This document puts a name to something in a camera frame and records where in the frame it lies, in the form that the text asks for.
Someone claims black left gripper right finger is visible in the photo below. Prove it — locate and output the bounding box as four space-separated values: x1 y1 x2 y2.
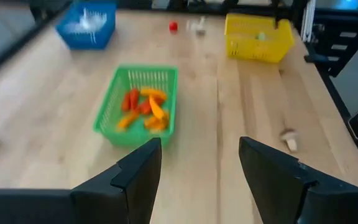
239 136 358 224

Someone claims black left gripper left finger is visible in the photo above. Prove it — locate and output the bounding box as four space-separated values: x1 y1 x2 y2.
0 138 163 224

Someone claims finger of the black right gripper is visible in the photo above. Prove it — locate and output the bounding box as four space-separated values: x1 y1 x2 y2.
272 0 284 29

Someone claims red chili pepper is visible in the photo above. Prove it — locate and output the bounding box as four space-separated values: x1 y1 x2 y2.
130 88 140 110
121 92 131 112
139 98 152 115

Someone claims yellow orange chili pepper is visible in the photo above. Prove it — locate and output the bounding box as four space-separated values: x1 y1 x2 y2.
140 88 168 101

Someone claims large white garlic bulb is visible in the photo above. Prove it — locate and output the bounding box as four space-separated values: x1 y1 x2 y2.
65 7 108 44

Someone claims silver aluminium extrusion bar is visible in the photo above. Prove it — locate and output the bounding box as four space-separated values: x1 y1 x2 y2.
300 0 318 43

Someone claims yellow plastic basket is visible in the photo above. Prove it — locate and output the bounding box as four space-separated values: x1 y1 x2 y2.
224 12 295 64

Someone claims light brown cap mushroom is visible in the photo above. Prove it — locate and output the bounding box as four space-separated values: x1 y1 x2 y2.
279 129 300 152

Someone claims beige mushroom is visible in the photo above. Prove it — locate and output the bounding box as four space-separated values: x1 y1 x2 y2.
186 16 207 35

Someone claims green plastic basket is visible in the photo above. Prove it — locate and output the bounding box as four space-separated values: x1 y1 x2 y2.
92 64 179 147

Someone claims blue plastic basket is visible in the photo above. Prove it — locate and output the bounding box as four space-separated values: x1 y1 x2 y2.
55 1 117 50

